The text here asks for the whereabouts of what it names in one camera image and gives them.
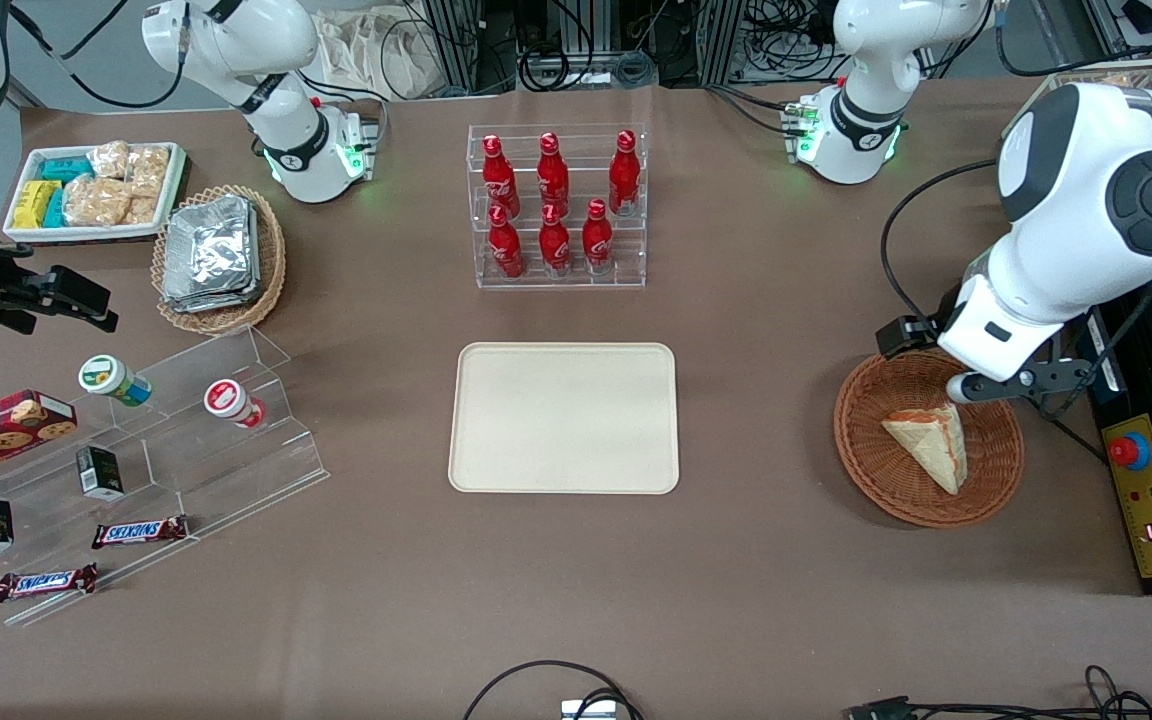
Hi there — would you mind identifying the brown Snickers bar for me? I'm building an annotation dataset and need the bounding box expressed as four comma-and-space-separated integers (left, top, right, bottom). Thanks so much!
0, 563, 100, 604
90, 514, 191, 551

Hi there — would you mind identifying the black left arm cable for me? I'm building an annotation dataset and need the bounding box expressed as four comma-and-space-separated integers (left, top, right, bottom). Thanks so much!
879, 158, 999, 331

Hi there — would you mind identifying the clear acrylic stepped shelf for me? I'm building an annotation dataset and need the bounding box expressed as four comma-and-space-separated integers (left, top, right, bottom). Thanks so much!
0, 325, 331, 629

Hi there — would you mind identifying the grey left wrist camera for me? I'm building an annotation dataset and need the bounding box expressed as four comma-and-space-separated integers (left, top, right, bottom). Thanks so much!
946, 370, 1012, 404

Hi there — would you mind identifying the black cable bundle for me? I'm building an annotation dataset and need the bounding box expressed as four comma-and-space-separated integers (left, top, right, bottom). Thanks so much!
514, 35, 659, 93

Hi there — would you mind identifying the light wicker basket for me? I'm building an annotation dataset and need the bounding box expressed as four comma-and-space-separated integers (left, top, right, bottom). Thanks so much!
150, 184, 288, 337

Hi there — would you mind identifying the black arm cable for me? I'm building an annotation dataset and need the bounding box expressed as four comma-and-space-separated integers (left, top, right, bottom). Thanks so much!
8, 0, 189, 109
879, 158, 999, 331

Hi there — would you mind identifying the brown wicker basket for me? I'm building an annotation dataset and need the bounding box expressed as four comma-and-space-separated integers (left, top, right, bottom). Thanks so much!
833, 347, 1026, 529

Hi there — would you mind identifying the red lid yogurt cup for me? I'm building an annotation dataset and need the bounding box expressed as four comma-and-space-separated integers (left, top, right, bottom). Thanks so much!
202, 378, 266, 430

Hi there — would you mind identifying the white rectangular snack tray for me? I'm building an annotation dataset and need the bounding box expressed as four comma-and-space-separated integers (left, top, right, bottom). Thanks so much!
3, 142, 188, 244

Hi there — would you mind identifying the silver foil wrapped package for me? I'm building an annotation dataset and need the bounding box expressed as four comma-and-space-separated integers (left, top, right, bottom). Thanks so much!
162, 194, 261, 314

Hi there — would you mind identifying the red cola bottle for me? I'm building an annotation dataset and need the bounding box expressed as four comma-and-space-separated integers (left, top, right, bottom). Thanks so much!
607, 130, 641, 218
537, 131, 572, 217
481, 134, 521, 217
582, 198, 615, 276
539, 203, 573, 279
488, 205, 526, 280

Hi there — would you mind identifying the yellow snack packet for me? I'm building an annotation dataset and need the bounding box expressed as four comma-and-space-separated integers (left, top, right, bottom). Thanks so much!
13, 180, 63, 230

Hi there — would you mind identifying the beige plastic tray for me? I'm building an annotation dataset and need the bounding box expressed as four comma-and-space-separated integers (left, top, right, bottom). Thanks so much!
447, 341, 681, 496

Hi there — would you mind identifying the beige cloth bag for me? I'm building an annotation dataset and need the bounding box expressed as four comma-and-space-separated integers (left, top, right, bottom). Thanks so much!
313, 6, 439, 102

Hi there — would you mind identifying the black cable with connector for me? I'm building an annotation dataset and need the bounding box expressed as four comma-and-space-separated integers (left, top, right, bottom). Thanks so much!
844, 664, 1152, 720

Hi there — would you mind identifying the wooden framed board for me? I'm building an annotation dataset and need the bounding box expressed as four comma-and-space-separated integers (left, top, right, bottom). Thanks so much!
1002, 57, 1152, 137

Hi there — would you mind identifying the aluminium frame post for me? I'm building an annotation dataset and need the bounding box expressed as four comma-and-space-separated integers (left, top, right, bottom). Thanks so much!
422, 0, 499, 97
708, 0, 749, 87

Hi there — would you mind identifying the triangular wrapped sandwich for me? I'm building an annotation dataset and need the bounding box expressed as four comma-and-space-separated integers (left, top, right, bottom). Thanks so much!
880, 402, 969, 496

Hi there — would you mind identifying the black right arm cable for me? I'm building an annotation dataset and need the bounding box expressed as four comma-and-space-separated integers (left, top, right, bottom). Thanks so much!
8, 0, 189, 109

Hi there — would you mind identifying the green lid yogurt cup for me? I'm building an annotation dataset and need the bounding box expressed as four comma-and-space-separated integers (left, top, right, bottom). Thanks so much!
77, 354, 153, 408

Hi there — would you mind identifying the clear acrylic bottle rack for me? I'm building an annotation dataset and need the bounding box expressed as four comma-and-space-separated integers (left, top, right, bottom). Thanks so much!
466, 122, 648, 292

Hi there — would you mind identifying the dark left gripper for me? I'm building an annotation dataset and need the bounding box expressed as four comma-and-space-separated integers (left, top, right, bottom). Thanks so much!
875, 316, 1099, 407

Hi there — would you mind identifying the black looped cable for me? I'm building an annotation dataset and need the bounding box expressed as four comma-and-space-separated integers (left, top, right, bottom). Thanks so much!
462, 659, 646, 720

